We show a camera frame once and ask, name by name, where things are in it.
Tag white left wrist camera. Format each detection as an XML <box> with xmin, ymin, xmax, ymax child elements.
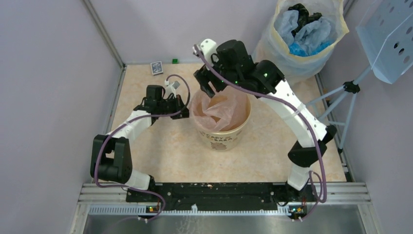
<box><xmin>164</xmin><ymin>80</ymin><xmax>180</xmax><ymax>99</ymax></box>

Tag blue plastic bag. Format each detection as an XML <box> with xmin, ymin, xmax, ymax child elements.
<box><xmin>288</xmin><ymin>41</ymin><xmax>332</xmax><ymax>57</ymax></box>

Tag aluminium corner frame post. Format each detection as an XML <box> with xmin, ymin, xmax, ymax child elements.
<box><xmin>81</xmin><ymin>0</ymin><xmax>125</xmax><ymax>69</ymax></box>

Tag perforated light blue panel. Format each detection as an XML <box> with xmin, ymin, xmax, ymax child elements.
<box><xmin>356</xmin><ymin>0</ymin><xmax>413</xmax><ymax>84</ymax></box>

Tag light blue tripod stand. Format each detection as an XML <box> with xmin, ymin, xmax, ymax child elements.
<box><xmin>306</xmin><ymin>65</ymin><xmax>372</xmax><ymax>154</ymax></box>

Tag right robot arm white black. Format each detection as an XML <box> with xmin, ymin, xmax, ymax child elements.
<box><xmin>192</xmin><ymin>39</ymin><xmax>337</xmax><ymax>201</ymax></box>

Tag cream capybara trash bin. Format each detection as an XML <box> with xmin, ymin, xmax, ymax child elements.
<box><xmin>189</xmin><ymin>87</ymin><xmax>251</xmax><ymax>151</ymax></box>

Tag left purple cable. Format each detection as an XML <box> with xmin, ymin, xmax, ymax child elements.
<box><xmin>94</xmin><ymin>74</ymin><xmax>191</xmax><ymax>223</ymax></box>

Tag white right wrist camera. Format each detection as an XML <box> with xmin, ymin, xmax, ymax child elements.
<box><xmin>192</xmin><ymin>39</ymin><xmax>218</xmax><ymax>65</ymax></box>

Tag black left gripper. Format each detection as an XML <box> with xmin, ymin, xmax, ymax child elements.
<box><xmin>157</xmin><ymin>94</ymin><xmax>194</xmax><ymax>119</ymax></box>

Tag black plastic bag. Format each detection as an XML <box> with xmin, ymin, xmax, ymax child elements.
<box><xmin>288</xmin><ymin>3</ymin><xmax>322</xmax><ymax>36</ymax></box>

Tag large translucent bag of bags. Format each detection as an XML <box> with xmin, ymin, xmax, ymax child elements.
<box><xmin>252</xmin><ymin>0</ymin><xmax>349</xmax><ymax>85</ymax></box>

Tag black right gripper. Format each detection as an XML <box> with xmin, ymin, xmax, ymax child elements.
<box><xmin>194</xmin><ymin>53</ymin><xmax>240</xmax><ymax>98</ymax></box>

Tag white toothed cable rail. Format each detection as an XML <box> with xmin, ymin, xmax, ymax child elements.
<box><xmin>88</xmin><ymin>205</ymin><xmax>291</xmax><ymax>216</ymax></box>

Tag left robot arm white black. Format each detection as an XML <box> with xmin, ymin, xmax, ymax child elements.
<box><xmin>90</xmin><ymin>82</ymin><xmax>189</xmax><ymax>202</ymax></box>

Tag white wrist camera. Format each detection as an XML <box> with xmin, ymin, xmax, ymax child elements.
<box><xmin>164</xmin><ymin>80</ymin><xmax>180</xmax><ymax>99</ymax></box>
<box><xmin>192</xmin><ymin>39</ymin><xmax>218</xmax><ymax>65</ymax></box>

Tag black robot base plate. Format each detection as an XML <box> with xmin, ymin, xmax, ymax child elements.
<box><xmin>126</xmin><ymin>182</ymin><xmax>316</xmax><ymax>211</ymax></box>

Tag pink plastic trash bag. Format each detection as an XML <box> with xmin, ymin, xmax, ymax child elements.
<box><xmin>189</xmin><ymin>87</ymin><xmax>250</xmax><ymax>132</ymax></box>

